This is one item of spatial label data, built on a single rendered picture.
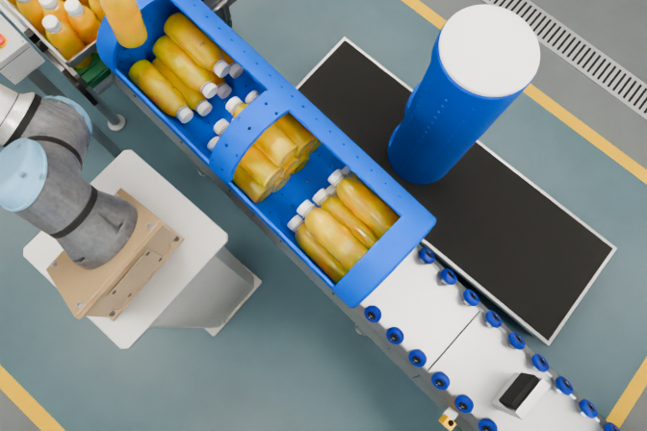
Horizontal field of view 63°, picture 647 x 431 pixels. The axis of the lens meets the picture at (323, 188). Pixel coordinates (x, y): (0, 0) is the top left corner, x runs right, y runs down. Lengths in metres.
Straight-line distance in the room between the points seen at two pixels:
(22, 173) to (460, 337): 1.05
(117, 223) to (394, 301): 0.71
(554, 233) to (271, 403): 1.37
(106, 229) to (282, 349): 1.39
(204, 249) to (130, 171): 0.25
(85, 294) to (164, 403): 1.37
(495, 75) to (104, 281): 1.08
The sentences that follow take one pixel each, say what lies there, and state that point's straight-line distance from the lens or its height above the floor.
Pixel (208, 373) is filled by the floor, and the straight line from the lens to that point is 2.34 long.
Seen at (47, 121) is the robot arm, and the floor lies 1.38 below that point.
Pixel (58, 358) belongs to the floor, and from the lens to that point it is 2.51.
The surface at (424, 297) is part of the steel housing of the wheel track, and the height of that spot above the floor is 0.93.
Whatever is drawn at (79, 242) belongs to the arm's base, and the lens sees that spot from 1.05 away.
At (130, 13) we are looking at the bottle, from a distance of 1.18.
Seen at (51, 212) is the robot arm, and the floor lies 1.40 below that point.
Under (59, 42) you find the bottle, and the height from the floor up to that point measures 1.04.
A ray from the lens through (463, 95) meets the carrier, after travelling 1.50.
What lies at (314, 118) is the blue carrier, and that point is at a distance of 1.19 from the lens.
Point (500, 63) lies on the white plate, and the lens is 1.53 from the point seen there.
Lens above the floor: 2.30
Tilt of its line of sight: 75 degrees down
